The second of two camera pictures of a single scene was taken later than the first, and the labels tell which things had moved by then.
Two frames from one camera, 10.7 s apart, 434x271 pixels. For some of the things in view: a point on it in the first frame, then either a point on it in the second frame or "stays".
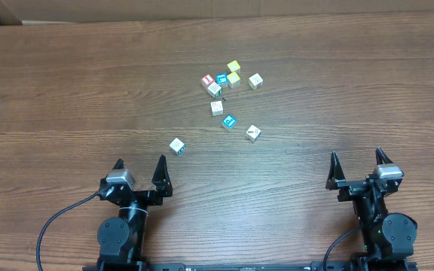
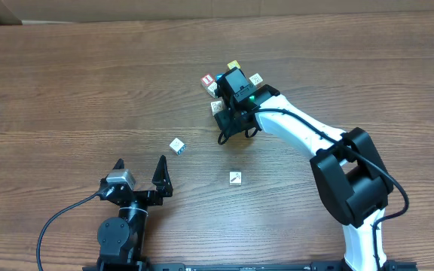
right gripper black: (358, 185) -> (230, 123)
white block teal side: (177, 146) stays
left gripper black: (142, 196) stays
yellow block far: (233, 65) stays
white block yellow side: (255, 81) stays
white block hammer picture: (253, 133) -> (235, 178)
